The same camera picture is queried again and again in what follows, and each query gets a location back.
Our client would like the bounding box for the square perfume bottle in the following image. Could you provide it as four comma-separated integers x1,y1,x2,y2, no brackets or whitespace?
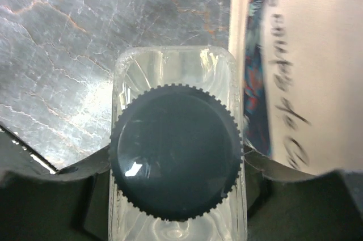
108,46,247,240

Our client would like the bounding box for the cream canvas tote bag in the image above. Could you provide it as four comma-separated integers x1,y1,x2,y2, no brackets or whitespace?
229,0,362,180

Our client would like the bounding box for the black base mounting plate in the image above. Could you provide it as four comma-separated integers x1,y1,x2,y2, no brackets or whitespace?
1,123,57,175

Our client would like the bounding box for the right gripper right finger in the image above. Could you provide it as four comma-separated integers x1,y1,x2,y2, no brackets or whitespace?
244,146,362,240

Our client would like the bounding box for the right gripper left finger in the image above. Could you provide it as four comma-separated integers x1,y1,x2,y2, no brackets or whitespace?
1,147,109,240

